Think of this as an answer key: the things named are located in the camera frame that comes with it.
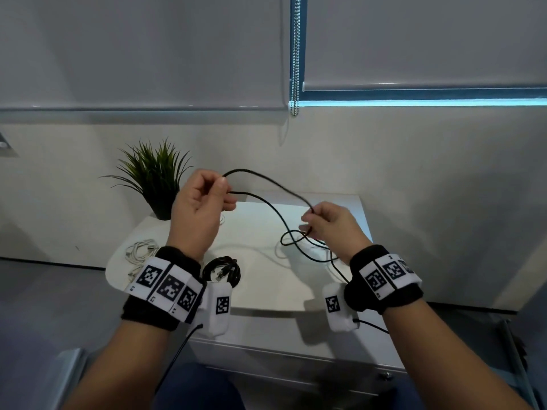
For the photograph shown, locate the person's right hand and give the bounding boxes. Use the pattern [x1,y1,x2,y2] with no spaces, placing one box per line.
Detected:
[300,202,373,263]

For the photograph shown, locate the person's left hand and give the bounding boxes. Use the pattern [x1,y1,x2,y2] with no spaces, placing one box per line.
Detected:
[166,168,238,259]

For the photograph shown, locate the long black cable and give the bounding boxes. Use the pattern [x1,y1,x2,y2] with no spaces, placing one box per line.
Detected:
[222,168,353,286]

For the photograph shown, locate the person's right forearm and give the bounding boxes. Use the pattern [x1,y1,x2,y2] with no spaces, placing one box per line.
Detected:
[379,300,532,410]

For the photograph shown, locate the person's left forearm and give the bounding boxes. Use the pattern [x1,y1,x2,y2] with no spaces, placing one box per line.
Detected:
[74,313,182,410]

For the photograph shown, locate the white drawer cabinet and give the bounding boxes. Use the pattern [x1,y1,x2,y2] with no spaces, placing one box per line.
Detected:
[105,192,409,398]

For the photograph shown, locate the green potted plant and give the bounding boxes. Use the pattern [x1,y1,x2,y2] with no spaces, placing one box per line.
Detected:
[99,138,194,221]

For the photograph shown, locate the right wristband with markers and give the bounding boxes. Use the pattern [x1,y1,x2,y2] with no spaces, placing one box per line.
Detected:
[344,244,424,315]

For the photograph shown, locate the wristband with markers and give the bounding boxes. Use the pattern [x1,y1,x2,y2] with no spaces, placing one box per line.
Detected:
[344,244,424,315]
[121,246,208,332]

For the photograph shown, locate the left wristband with markers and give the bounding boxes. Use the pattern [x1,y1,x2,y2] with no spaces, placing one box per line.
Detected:
[121,246,208,332]

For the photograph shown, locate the window strip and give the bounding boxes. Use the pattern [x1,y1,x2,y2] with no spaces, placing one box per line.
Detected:
[297,87,547,108]

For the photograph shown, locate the wide grey roller blind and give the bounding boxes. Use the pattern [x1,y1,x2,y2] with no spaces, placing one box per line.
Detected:
[0,0,289,112]

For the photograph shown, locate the person's blue trousers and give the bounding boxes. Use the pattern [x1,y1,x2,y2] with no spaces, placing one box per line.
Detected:
[150,363,421,410]

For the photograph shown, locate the narrow grey roller blind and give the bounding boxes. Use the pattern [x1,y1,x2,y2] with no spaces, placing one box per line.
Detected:
[302,0,547,92]

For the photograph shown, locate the grey chair part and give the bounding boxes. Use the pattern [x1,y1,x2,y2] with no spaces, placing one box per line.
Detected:
[50,348,88,410]

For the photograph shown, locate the coiled black cable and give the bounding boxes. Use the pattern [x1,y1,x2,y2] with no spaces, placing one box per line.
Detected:
[202,256,242,292]

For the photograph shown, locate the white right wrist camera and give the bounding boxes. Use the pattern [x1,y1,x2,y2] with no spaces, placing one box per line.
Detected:
[321,283,360,333]

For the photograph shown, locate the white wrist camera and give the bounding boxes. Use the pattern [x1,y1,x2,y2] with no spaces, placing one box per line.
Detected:
[197,282,233,338]
[321,283,360,333]

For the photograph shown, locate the coiled white cable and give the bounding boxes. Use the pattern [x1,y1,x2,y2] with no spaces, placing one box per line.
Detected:
[125,238,160,281]

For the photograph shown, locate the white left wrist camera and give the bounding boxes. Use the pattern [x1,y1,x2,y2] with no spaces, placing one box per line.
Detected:
[197,282,233,338]

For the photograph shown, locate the black right camera cable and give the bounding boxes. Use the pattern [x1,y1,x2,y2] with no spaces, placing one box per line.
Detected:
[354,319,390,335]

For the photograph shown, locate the black camera cable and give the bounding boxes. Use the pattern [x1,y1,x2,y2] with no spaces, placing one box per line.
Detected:
[153,323,204,395]
[354,319,390,335]

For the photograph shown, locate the metal bead chain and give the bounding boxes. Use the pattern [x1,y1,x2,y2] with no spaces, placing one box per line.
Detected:
[290,0,301,117]

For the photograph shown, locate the black left camera cable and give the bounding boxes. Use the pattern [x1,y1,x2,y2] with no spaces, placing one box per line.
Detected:
[153,323,204,395]

